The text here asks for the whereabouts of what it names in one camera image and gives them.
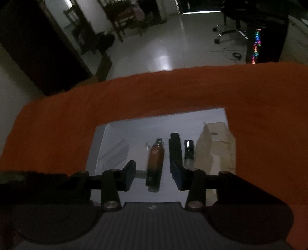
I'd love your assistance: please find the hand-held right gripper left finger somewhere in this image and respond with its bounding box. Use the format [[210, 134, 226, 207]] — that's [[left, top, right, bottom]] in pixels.
[[14, 160, 137, 211]]

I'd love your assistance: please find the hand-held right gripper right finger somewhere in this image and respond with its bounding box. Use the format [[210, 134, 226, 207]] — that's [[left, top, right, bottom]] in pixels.
[[171, 161, 287, 211]]

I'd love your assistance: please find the orange brown oblong tool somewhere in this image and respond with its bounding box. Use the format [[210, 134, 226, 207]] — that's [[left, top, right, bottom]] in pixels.
[[145, 137, 165, 193]]

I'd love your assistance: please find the white cardboard box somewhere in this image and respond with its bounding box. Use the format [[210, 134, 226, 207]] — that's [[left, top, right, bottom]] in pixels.
[[85, 108, 237, 209]]

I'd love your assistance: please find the beige cardboard box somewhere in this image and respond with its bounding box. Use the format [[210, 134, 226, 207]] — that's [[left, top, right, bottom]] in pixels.
[[194, 122, 237, 175]]

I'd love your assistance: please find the white flat packet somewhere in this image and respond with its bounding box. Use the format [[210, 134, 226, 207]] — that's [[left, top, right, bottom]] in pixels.
[[98, 139, 130, 167]]

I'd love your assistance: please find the black oblong case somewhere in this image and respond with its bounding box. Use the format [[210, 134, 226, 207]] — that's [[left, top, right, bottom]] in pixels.
[[168, 133, 184, 174]]

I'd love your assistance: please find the small black device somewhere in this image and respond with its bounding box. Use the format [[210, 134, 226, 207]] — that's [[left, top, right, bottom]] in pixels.
[[184, 140, 194, 160]]

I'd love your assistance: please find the orange tablecloth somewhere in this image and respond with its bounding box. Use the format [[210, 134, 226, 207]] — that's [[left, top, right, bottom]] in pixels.
[[0, 62, 308, 250]]

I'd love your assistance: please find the dark wooden cabinet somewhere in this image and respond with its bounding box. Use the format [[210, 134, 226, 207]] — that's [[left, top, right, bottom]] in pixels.
[[0, 0, 93, 97]]

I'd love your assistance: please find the wooden chair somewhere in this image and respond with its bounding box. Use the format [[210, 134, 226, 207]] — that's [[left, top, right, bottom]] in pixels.
[[103, 0, 151, 43]]

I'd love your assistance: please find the computer tower with coloured lights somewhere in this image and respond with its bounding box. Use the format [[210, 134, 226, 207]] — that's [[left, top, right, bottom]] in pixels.
[[246, 13, 289, 65]]

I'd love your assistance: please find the pink cloth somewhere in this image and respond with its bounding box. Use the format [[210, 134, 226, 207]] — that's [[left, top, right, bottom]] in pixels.
[[133, 5, 145, 22]]

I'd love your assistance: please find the black office chair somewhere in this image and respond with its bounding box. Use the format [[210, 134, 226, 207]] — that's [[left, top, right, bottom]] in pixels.
[[212, 0, 263, 44]]

